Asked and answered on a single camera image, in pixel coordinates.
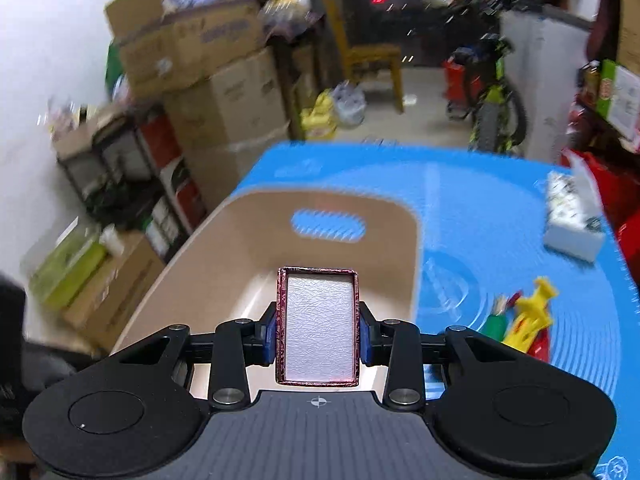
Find red-rimmed white box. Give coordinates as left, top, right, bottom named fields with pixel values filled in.
left=276, top=266, right=360, bottom=388

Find blue silicone mat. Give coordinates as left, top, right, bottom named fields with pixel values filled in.
left=241, top=141, right=639, bottom=479

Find bicycle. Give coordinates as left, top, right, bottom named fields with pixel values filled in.
left=442, top=2, right=528, bottom=157

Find wooden chair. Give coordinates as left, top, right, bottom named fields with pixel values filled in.
left=321, top=0, right=405, bottom=114

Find black shelf unit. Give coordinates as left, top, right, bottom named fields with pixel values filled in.
left=51, top=102, right=206, bottom=261

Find yellow plastic toy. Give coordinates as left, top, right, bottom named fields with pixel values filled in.
left=502, top=276, right=559, bottom=353

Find red plastic toy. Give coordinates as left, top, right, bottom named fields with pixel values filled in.
left=509, top=294, right=550, bottom=362

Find white tissue box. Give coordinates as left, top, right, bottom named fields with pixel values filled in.
left=542, top=152, right=605, bottom=264

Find stacked cardboard boxes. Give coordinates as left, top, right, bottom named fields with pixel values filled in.
left=104, top=0, right=288, bottom=210

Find beige storage bin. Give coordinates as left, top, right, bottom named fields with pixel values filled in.
left=110, top=187, right=421, bottom=401

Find green round toy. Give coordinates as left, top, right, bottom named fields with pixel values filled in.
left=480, top=296, right=509, bottom=342

